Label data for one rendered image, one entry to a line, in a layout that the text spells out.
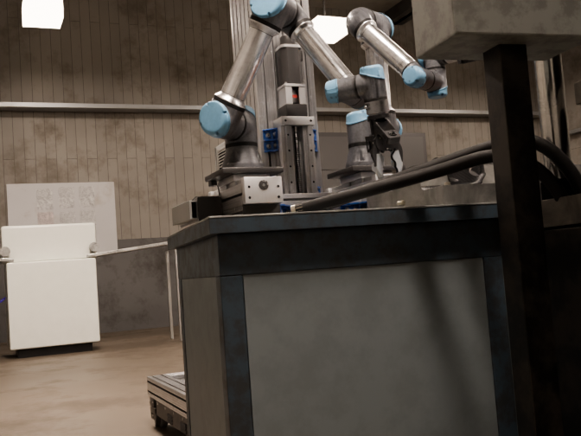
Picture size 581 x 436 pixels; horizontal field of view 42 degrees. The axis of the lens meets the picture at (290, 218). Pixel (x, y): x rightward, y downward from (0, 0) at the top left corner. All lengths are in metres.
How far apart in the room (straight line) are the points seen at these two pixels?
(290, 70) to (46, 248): 5.62
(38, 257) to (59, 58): 4.03
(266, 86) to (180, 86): 8.71
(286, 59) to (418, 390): 1.54
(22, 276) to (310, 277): 6.52
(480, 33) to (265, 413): 0.89
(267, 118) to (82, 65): 8.61
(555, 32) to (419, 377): 0.80
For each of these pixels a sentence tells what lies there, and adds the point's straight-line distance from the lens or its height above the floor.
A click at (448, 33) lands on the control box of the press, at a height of 1.08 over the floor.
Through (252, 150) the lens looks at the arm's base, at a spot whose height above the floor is 1.10.
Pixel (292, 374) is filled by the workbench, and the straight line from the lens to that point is 1.67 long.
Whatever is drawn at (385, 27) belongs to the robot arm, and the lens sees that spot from 3.10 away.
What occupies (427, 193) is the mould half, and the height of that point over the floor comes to 0.85.
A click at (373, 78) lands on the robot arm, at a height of 1.25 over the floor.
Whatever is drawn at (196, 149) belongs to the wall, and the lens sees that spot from 11.48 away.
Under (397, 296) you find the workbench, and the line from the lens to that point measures 1.75.
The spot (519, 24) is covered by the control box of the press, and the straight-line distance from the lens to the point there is 1.48.
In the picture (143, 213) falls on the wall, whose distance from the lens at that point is 11.16.
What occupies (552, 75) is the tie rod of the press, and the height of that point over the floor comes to 1.06.
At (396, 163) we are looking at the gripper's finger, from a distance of 2.41.
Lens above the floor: 0.67
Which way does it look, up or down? 4 degrees up
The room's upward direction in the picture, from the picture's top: 4 degrees counter-clockwise
